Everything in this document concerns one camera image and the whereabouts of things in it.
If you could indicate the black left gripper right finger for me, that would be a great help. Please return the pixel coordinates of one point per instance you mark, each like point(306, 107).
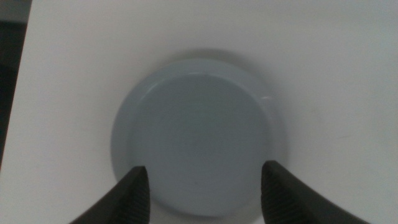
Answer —
point(289, 199)

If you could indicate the grey shallow bowl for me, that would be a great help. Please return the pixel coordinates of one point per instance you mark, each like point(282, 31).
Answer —
point(199, 133)

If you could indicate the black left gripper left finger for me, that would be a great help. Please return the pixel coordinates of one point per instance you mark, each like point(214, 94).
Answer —
point(127, 199)

